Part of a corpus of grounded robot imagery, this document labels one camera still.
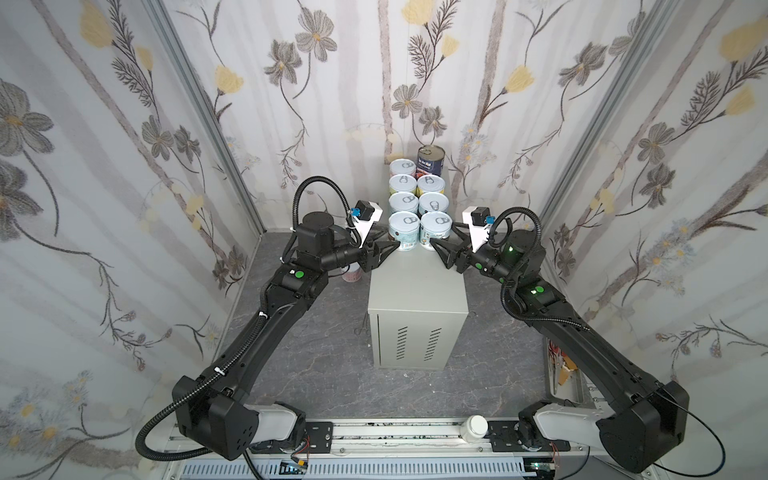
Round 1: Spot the red handled scissors package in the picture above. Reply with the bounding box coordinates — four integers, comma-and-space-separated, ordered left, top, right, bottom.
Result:
544, 340, 583, 403

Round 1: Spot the pink label can left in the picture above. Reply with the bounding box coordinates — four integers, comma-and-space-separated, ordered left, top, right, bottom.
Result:
342, 267, 362, 283

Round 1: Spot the aluminium rail frame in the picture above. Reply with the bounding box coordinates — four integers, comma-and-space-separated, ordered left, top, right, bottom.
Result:
158, 416, 667, 480

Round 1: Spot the dark label can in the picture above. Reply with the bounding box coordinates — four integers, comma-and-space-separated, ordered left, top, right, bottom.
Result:
388, 211, 421, 251

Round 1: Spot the white cable duct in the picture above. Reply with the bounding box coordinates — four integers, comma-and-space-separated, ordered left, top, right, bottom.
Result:
179, 458, 538, 480

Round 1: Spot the grey metal cabinet box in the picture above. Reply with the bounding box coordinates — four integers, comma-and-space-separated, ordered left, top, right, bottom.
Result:
368, 246, 468, 370

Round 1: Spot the blue red tomato can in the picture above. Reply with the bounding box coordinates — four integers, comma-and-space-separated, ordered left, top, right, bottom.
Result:
416, 145, 445, 178

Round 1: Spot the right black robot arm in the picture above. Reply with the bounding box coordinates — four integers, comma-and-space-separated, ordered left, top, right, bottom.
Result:
429, 207, 693, 474

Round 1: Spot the yellow label can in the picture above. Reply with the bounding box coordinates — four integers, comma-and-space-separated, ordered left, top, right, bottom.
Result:
417, 174, 445, 196

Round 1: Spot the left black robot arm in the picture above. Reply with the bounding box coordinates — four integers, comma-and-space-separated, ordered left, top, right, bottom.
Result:
135, 176, 399, 462

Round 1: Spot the white dark can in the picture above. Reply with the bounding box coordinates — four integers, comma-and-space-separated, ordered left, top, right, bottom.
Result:
419, 211, 453, 250

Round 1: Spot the pink white can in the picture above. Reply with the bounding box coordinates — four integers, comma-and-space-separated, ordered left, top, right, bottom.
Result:
389, 158, 416, 177

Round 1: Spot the teal label can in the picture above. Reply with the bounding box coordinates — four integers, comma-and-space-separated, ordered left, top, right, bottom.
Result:
388, 192, 419, 214

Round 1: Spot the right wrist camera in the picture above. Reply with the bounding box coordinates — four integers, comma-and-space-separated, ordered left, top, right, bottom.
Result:
462, 206, 495, 252

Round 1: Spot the green label can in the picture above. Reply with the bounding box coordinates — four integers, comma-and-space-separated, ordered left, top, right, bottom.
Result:
388, 174, 418, 195

